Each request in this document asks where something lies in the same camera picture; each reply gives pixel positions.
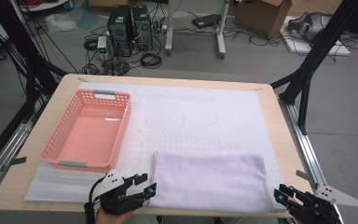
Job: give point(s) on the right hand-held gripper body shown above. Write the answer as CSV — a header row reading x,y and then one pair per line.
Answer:
x,y
313,211

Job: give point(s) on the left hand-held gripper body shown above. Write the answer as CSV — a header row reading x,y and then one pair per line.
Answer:
x,y
118,202

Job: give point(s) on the lilac towel with cat print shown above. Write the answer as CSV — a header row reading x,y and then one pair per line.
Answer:
x,y
211,183

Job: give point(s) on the person's left hand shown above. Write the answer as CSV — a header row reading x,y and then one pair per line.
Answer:
x,y
112,219

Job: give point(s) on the pink perforated plastic basket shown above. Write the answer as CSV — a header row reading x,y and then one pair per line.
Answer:
x,y
87,140

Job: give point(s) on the white foam mat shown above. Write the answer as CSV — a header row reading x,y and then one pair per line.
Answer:
x,y
167,99

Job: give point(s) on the white power supply box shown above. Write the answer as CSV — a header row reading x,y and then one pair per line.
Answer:
x,y
102,46

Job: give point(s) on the white flat board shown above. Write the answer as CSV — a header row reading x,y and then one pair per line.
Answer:
x,y
301,46

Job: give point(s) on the black computer tower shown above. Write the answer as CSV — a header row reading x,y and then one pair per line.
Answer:
x,y
119,31
143,28

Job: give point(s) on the white metal stand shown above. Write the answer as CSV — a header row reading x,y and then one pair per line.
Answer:
x,y
168,31

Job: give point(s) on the grey rounded device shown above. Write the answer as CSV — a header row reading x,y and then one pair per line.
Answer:
x,y
310,26

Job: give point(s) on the black flat device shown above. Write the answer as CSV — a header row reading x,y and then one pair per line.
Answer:
x,y
206,21

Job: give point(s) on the brown cardboard box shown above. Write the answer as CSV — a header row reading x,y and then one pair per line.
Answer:
x,y
261,18

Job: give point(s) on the clear plastic bag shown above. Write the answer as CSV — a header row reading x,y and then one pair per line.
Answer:
x,y
59,22

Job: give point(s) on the grey metal bracket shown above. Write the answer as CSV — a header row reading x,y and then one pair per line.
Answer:
x,y
17,161
304,174

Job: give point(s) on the aluminium rail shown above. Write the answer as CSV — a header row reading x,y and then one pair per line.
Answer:
x,y
18,133
307,149

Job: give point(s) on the black metal frame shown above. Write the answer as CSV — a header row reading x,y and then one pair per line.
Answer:
x,y
18,37
317,46

